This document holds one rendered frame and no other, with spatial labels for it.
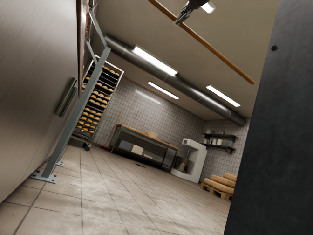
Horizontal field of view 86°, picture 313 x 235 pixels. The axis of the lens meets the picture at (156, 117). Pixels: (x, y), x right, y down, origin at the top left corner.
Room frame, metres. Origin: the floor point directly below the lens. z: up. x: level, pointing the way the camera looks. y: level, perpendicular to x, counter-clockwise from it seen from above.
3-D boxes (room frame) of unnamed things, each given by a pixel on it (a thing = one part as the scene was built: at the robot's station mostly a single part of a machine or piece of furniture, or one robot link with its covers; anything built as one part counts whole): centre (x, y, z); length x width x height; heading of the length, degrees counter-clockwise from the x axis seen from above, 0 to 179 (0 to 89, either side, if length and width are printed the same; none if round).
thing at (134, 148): (5.67, 0.30, 0.35); 0.50 x 0.36 x 0.24; 23
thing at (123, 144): (5.51, 0.69, 0.35); 0.50 x 0.36 x 0.24; 22
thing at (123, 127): (5.77, 0.04, 0.45); 2.20 x 0.80 x 0.90; 112
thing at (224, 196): (4.38, -2.41, 0.07); 1.20 x 0.80 x 0.14; 112
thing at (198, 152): (5.99, -1.59, 0.66); 1.00 x 0.66 x 1.32; 112
